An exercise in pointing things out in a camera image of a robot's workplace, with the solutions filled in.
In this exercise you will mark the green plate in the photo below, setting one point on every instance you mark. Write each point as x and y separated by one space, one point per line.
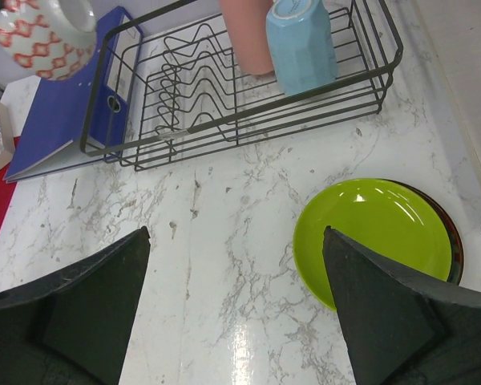
382 215

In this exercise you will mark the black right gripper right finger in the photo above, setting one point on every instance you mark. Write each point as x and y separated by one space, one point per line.
401 326

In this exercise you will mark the red floral plate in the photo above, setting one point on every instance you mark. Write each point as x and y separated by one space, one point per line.
457 258

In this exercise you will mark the black plate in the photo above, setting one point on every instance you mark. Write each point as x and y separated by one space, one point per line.
444 216

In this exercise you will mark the light blue cup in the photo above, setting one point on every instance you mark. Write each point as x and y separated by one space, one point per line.
300 42

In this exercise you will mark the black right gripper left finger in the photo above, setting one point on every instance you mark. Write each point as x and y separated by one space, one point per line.
73 326

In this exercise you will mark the blue patterned bowl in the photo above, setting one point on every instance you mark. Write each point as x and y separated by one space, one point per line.
51 38

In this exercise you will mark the pink cup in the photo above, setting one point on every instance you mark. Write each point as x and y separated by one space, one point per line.
245 21

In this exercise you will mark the blue ring binder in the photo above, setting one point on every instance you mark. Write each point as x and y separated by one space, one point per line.
70 120

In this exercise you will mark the black wire dish rack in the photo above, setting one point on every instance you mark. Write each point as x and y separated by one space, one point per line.
181 94

